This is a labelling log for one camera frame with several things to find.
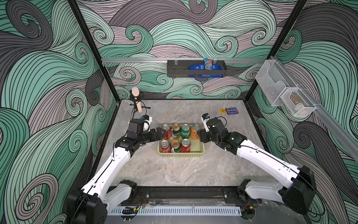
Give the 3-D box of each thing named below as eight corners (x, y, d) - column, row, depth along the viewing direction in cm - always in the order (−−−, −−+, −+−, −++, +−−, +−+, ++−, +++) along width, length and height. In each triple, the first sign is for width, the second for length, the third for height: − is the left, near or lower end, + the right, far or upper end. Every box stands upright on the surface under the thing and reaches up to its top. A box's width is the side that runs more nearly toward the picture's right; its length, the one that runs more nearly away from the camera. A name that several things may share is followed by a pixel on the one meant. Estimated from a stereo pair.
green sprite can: (180, 140, 97) (181, 131, 89) (180, 132, 102) (181, 123, 93) (188, 140, 97) (189, 131, 89) (188, 132, 101) (189, 123, 93)
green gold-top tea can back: (173, 140, 97) (173, 132, 88) (172, 133, 101) (171, 124, 92) (180, 139, 98) (180, 130, 89) (178, 132, 102) (178, 123, 93)
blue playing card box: (227, 115, 112) (228, 113, 110) (224, 109, 116) (225, 107, 114) (238, 113, 113) (239, 112, 111) (234, 108, 117) (235, 106, 115)
